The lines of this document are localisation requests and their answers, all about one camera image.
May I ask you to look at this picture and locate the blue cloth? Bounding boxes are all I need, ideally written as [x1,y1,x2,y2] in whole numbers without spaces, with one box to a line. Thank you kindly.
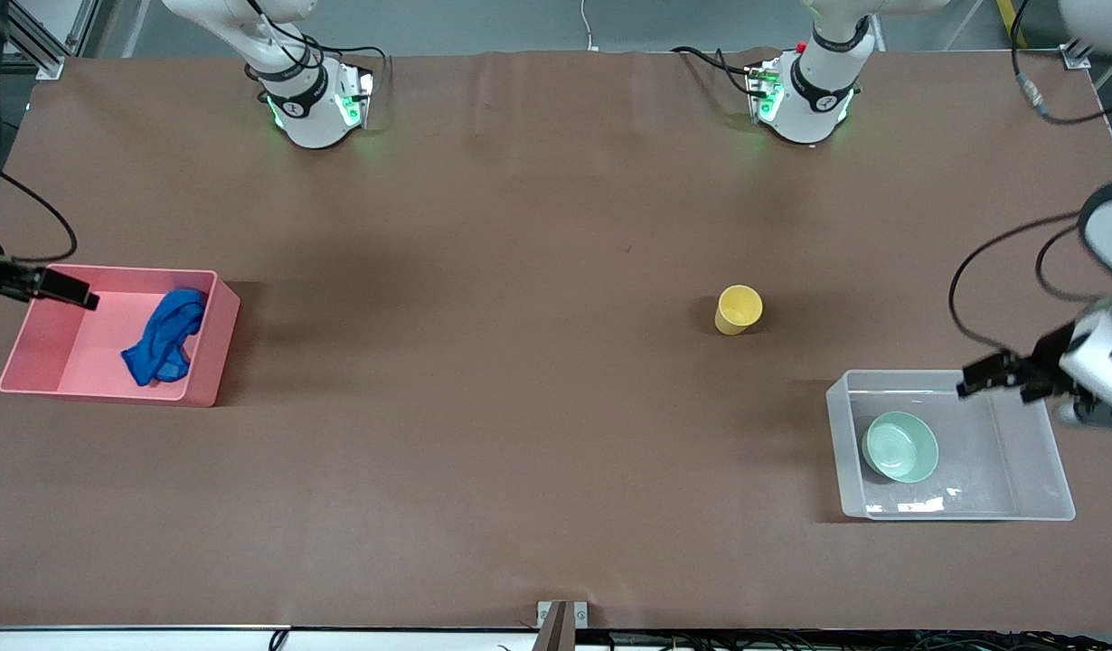
[120,288,209,388]

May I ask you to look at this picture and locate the green bowl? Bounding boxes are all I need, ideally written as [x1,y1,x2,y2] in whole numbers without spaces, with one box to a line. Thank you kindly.
[861,411,940,485]

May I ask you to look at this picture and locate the pink plastic box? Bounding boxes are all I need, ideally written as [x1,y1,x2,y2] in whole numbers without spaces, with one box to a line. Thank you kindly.
[0,264,242,408]

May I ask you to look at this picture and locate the clear plastic box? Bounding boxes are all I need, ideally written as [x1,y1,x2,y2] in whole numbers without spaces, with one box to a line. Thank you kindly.
[825,369,1078,523]

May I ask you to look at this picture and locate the yellow cup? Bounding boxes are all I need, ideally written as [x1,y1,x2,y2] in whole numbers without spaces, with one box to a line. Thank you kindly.
[714,285,764,336]

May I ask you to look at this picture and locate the brown table cover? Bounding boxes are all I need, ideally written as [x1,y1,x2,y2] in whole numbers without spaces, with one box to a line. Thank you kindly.
[0,47,1112,631]

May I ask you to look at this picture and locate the black right arm wrist cable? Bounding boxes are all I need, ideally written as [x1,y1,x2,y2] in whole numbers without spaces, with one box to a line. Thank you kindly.
[0,167,78,265]

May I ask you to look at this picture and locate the black arm wrist cable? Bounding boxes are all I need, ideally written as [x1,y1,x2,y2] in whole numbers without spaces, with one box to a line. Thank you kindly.
[949,212,1104,354]
[0,167,78,265]

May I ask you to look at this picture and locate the black left arm wrist cable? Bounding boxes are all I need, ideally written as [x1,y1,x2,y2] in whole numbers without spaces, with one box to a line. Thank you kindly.
[949,212,1104,354]

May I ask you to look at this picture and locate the aluminium frame profile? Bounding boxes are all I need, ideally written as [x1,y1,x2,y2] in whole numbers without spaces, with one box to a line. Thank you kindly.
[0,0,100,80]

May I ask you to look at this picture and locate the black cable with grey connector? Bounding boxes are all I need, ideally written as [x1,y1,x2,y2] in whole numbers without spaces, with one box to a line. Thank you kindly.
[1011,0,1112,127]

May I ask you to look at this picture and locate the aluminium corner bracket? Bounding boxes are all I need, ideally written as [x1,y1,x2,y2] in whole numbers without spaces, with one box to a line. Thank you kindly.
[1062,41,1112,91]

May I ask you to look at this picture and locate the black right arm base cable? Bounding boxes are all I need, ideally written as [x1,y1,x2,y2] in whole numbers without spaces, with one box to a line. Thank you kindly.
[244,0,394,96]

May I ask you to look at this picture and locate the black arm base cable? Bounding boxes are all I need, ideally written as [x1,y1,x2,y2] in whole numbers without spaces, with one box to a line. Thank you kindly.
[244,0,394,96]
[672,45,765,96]

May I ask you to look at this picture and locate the black left arm base cable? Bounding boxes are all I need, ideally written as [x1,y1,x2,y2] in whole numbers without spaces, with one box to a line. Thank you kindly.
[672,45,765,96]

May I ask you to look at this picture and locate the metal bracket with post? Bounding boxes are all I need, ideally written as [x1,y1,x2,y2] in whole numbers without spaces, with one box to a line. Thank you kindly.
[536,599,589,651]

